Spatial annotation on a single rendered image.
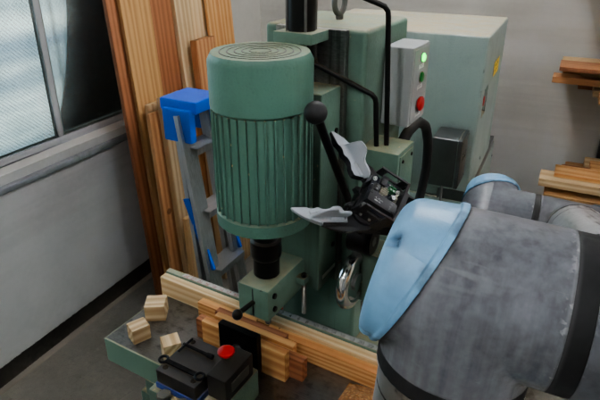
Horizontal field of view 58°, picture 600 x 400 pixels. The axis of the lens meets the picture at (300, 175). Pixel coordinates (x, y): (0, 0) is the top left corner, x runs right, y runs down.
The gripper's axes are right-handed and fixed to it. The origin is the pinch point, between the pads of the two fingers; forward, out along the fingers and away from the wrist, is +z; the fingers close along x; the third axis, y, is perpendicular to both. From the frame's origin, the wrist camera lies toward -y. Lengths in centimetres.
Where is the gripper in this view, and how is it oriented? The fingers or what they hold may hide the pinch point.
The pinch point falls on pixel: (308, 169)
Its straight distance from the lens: 84.5
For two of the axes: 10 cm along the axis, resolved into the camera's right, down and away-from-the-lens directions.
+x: -4.2, 7.9, -4.4
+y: 3.5, -3.1, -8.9
